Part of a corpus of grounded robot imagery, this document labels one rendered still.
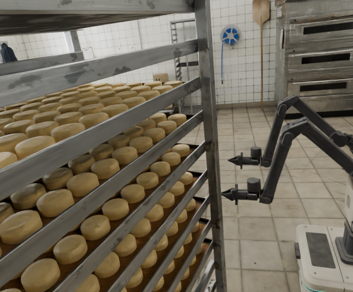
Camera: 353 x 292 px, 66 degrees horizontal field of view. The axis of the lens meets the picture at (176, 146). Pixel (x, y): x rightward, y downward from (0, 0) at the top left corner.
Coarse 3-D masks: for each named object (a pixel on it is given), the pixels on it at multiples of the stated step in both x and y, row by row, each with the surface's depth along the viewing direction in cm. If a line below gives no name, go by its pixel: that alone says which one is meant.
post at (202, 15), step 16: (208, 0) 63; (208, 16) 64; (208, 32) 65; (208, 48) 66; (208, 64) 67; (208, 80) 69; (208, 96) 70; (208, 112) 72; (208, 128) 74; (208, 144) 76; (208, 160) 78; (208, 176) 80; (224, 256) 93; (224, 272) 95; (224, 288) 97
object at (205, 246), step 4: (204, 244) 93; (208, 244) 92; (204, 248) 91; (204, 252) 89; (196, 256) 88; (200, 256) 88; (196, 260) 87; (200, 260) 86; (196, 264) 85; (192, 268) 84; (196, 268) 84; (192, 272) 82; (188, 276) 81; (192, 276) 81; (184, 280) 80; (188, 280) 80; (184, 284) 79; (188, 284) 79; (184, 288) 78
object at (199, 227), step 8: (200, 224) 89; (192, 232) 86; (200, 232) 85; (192, 240) 82; (184, 248) 80; (192, 248) 80; (176, 256) 76; (184, 256) 77; (176, 264) 75; (168, 272) 72; (176, 272) 72; (160, 280) 68; (168, 280) 70; (160, 288) 68
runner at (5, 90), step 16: (160, 48) 52; (176, 48) 58; (192, 48) 65; (64, 64) 34; (80, 64) 36; (96, 64) 38; (112, 64) 41; (128, 64) 45; (144, 64) 48; (0, 80) 27; (16, 80) 29; (32, 80) 30; (48, 80) 32; (64, 80) 34; (80, 80) 36; (96, 80) 39; (0, 96) 27; (16, 96) 29; (32, 96) 30
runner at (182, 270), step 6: (210, 222) 87; (204, 228) 83; (210, 228) 87; (204, 234) 83; (198, 240) 79; (198, 246) 80; (192, 252) 76; (186, 258) 73; (192, 258) 76; (186, 264) 73; (180, 270) 70; (180, 276) 70; (174, 282) 67; (168, 288) 65; (174, 288) 67
